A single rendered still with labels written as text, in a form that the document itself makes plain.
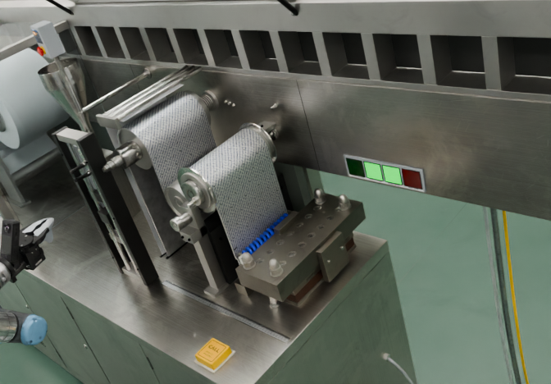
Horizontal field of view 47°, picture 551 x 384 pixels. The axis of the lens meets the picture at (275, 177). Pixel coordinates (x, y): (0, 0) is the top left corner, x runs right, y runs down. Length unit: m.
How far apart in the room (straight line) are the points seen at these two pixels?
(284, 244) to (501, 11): 0.87
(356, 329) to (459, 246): 1.47
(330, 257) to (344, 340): 0.26
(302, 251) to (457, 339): 1.25
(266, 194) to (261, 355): 0.47
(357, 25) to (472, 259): 1.90
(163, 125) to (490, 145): 0.92
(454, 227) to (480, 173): 1.89
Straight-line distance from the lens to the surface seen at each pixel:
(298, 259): 1.73
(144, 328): 1.93
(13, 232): 1.84
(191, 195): 1.74
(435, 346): 2.83
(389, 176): 1.70
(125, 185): 2.43
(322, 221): 1.85
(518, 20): 1.34
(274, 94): 1.83
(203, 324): 1.85
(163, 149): 1.87
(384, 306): 2.02
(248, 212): 1.81
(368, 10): 1.50
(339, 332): 1.85
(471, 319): 2.93
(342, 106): 1.68
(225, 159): 1.74
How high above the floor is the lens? 2.08
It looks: 30 degrees down
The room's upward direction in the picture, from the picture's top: 17 degrees counter-clockwise
